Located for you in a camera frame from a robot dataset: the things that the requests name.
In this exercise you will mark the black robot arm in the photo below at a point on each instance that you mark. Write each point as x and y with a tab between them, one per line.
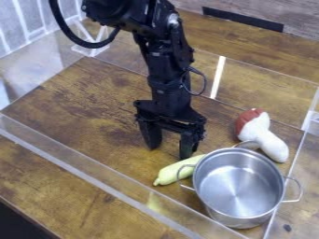
154	23

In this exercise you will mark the stainless steel pot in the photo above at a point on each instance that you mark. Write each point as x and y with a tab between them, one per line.
242	188

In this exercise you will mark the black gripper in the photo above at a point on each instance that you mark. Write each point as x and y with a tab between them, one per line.
169	112

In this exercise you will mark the red white toy mushroom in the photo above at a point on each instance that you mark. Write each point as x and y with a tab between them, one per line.
253	128

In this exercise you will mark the clear acrylic corner bracket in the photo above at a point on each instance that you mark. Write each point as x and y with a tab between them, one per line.
85	35

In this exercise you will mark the clear acrylic front barrier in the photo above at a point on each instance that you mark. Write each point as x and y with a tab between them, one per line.
153	203

